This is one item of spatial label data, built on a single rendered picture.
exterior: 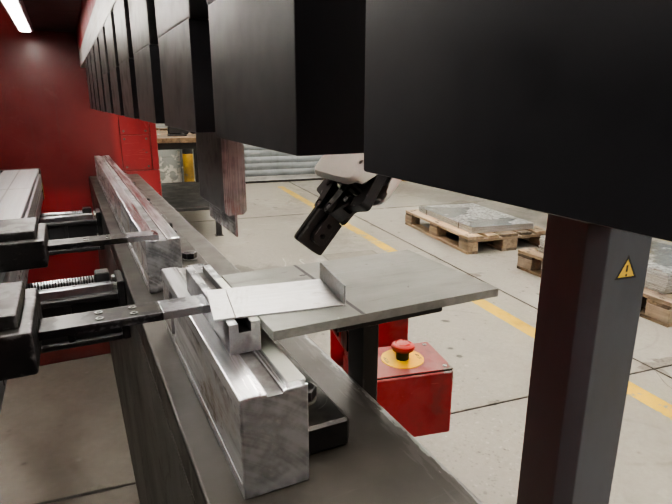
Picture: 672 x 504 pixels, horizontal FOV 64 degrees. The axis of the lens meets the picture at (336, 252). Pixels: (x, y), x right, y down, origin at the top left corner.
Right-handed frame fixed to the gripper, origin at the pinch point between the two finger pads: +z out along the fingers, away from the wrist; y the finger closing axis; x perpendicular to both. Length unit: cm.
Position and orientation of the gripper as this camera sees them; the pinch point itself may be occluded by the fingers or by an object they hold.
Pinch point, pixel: (317, 231)
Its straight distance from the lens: 56.6
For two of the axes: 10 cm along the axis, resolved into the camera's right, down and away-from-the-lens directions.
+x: 6.9, 5.3, 5.0
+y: 4.4, 2.4, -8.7
